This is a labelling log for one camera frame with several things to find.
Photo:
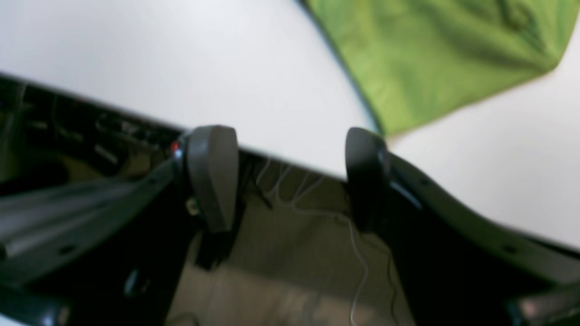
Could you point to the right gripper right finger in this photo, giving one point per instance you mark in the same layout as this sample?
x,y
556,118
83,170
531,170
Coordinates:
x,y
433,235

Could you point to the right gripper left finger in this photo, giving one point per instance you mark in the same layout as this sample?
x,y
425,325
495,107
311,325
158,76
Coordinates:
x,y
45,229

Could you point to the green T-shirt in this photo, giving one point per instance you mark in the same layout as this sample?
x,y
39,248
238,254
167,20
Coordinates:
x,y
414,61

